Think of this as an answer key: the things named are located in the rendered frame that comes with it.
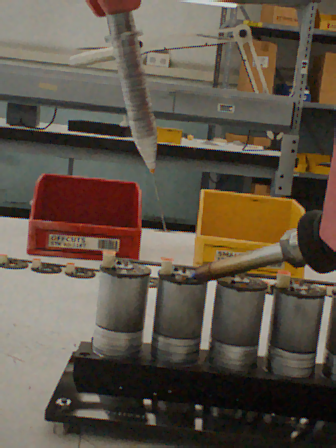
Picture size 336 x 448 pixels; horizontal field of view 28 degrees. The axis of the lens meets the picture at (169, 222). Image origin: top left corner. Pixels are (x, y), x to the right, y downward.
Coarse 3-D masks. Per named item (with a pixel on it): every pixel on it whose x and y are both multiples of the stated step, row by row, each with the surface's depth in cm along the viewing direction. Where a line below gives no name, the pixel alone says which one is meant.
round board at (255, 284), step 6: (234, 276) 33; (246, 276) 33; (222, 282) 32; (228, 282) 32; (234, 282) 32; (252, 282) 32; (258, 282) 32; (264, 282) 33; (234, 288) 31; (240, 288) 31; (246, 288) 31; (252, 288) 31; (258, 288) 31; (264, 288) 32
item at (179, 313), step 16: (160, 288) 32; (176, 288) 31; (192, 288) 31; (160, 304) 32; (176, 304) 31; (192, 304) 31; (160, 320) 32; (176, 320) 31; (192, 320) 32; (160, 336) 32; (176, 336) 32; (192, 336) 32; (160, 352) 32; (176, 352) 32; (192, 352) 32
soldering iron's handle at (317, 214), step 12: (312, 216) 26; (300, 228) 25; (312, 228) 25; (300, 240) 25; (312, 240) 25; (300, 252) 25; (312, 252) 25; (324, 252) 25; (312, 264) 25; (324, 264) 25
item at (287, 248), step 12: (288, 240) 26; (252, 252) 28; (264, 252) 28; (276, 252) 27; (288, 252) 26; (216, 264) 29; (228, 264) 29; (240, 264) 28; (252, 264) 28; (264, 264) 28; (300, 264) 26; (204, 276) 30; (216, 276) 30
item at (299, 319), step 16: (304, 288) 32; (272, 304) 32; (288, 304) 31; (304, 304) 31; (320, 304) 32; (272, 320) 32; (288, 320) 31; (304, 320) 31; (320, 320) 32; (272, 336) 32; (288, 336) 32; (304, 336) 31; (272, 352) 32; (288, 352) 32; (304, 352) 32; (272, 368) 32; (288, 368) 32; (304, 368) 32
